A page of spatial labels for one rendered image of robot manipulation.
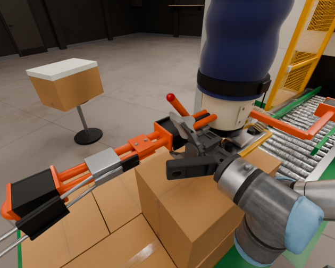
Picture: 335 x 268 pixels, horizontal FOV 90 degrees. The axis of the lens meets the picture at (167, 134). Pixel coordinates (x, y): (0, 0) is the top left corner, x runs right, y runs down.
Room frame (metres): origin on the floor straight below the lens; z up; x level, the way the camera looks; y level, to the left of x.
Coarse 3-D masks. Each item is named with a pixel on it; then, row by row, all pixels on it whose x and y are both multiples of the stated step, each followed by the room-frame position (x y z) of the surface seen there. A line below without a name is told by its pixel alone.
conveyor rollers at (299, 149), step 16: (320, 96) 2.21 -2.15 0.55; (288, 112) 1.77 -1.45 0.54; (304, 112) 1.79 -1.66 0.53; (272, 128) 1.46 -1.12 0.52; (304, 128) 1.42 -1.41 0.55; (272, 144) 1.19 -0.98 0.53; (288, 144) 1.18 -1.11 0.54; (304, 144) 1.17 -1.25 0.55; (288, 160) 1.00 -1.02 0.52; (304, 160) 0.98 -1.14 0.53; (320, 160) 0.98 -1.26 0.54; (288, 176) 0.83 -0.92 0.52; (304, 176) 0.82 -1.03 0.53
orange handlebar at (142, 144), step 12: (204, 120) 0.46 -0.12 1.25; (264, 120) 0.48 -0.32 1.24; (276, 120) 0.46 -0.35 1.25; (324, 120) 0.46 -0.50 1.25; (156, 132) 0.40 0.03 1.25; (288, 132) 0.41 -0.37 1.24; (300, 132) 0.39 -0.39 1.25; (312, 132) 0.39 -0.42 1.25; (132, 144) 0.34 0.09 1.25; (144, 144) 0.34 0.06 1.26; (156, 144) 0.34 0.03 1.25; (144, 156) 0.32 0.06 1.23; (72, 168) 0.26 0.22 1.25; (84, 168) 0.26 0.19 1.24
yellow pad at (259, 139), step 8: (248, 128) 0.55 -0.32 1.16; (256, 136) 0.52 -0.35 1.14; (264, 136) 0.53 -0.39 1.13; (224, 144) 0.48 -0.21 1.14; (232, 144) 0.45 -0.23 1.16; (248, 144) 0.48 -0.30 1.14; (256, 144) 0.48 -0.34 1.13; (232, 152) 0.43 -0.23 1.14; (240, 152) 0.44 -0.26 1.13; (248, 152) 0.44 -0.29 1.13
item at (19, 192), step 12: (24, 180) 0.21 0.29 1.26; (36, 180) 0.21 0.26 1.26; (48, 180) 0.21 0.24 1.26; (60, 180) 0.23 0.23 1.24; (12, 192) 0.19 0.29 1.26; (24, 192) 0.19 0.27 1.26; (36, 192) 0.19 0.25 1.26; (48, 192) 0.19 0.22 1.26; (60, 192) 0.20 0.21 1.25; (12, 204) 0.16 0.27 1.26; (24, 204) 0.16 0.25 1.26; (36, 204) 0.17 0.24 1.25; (12, 216) 0.15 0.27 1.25
